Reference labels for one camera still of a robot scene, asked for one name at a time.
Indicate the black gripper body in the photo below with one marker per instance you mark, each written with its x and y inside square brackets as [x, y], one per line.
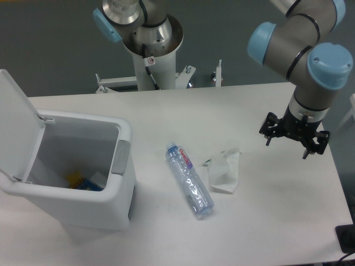
[298, 129]

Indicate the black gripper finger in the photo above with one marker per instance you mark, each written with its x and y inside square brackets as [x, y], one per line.
[315, 143]
[271, 127]

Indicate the white paper wrapper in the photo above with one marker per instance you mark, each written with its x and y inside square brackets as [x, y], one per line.
[223, 171]

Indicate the clear plastic water bottle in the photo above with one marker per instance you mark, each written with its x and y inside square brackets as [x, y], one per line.
[194, 190]

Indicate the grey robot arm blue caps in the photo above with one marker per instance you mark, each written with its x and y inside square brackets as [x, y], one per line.
[318, 70]

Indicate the white trash can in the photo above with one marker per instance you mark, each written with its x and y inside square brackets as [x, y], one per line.
[76, 167]

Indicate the yellow blue trash item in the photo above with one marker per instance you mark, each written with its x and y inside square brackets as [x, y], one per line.
[78, 182]

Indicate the white trash can lid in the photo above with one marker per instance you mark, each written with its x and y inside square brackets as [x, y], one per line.
[22, 130]

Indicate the white furniture leg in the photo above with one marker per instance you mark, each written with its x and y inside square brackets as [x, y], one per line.
[348, 115]

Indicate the black device at edge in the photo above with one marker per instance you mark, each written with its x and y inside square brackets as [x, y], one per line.
[345, 235]

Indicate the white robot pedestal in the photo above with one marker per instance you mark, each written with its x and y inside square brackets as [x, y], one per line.
[153, 50]

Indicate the white metal base frame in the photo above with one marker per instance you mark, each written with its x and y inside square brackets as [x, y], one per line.
[182, 80]

